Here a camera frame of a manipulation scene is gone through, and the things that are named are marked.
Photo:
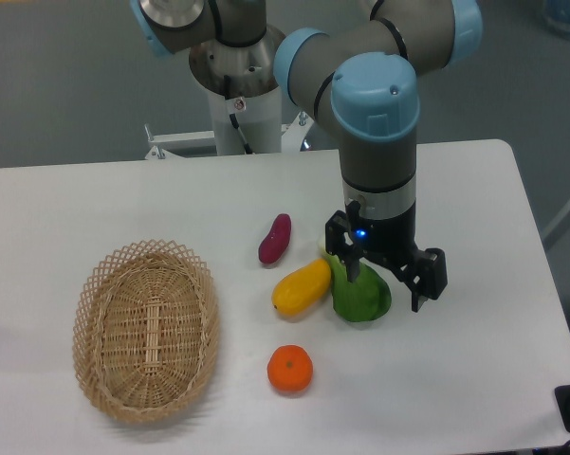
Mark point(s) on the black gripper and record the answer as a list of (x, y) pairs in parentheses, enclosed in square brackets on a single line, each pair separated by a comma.
[(390, 244)]

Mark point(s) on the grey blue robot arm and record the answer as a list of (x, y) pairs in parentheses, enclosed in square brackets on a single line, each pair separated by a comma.
[(360, 87)]

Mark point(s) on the yellow mango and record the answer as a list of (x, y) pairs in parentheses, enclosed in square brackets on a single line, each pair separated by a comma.
[(300, 289)]

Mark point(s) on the purple sweet potato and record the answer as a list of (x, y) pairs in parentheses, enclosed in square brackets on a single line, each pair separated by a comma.
[(276, 242)]

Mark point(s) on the orange fruit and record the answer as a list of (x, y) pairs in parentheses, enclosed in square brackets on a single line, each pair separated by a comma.
[(290, 369)]

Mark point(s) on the woven wicker basket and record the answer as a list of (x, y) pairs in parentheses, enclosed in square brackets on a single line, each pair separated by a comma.
[(146, 332)]

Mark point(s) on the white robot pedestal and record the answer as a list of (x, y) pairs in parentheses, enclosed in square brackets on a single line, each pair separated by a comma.
[(245, 105)]

